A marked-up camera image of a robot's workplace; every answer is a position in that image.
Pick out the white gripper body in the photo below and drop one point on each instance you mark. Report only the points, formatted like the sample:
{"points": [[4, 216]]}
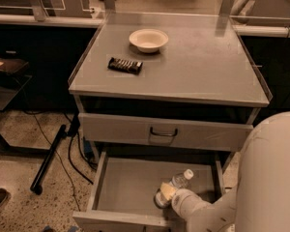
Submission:
{"points": [[181, 199]]}

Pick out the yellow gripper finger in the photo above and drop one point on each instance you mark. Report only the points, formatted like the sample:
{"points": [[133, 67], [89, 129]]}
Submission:
{"points": [[167, 190]]}

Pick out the clear plastic water bottle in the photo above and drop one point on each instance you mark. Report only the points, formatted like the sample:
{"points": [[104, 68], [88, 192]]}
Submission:
{"points": [[179, 181]]}

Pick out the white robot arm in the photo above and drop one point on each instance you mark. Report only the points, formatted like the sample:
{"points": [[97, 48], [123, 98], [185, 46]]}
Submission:
{"points": [[260, 202]]}

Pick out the open lower drawer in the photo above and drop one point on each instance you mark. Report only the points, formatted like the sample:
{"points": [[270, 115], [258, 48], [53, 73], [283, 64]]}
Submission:
{"points": [[122, 198]]}

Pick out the closed upper drawer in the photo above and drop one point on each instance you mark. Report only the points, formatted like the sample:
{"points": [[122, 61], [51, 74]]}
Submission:
{"points": [[164, 132]]}

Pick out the grey drawer cabinet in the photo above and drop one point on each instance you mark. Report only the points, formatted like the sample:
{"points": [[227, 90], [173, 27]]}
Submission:
{"points": [[204, 73]]}

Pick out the dark snack bar wrapper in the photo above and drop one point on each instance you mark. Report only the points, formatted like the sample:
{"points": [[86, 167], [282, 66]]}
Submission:
{"points": [[125, 66]]}

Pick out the black metal bar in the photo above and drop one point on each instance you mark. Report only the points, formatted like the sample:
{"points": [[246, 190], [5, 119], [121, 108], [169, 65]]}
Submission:
{"points": [[37, 184]]}

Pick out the white bowl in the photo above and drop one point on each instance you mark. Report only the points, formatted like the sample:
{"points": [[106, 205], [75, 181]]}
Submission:
{"points": [[148, 40]]}

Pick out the dark side table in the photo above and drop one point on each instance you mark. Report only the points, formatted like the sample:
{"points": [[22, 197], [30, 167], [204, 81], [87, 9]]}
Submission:
{"points": [[9, 88]]}

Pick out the white horizontal rail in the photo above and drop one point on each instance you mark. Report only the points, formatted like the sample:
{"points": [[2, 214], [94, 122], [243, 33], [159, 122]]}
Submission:
{"points": [[51, 21]]}

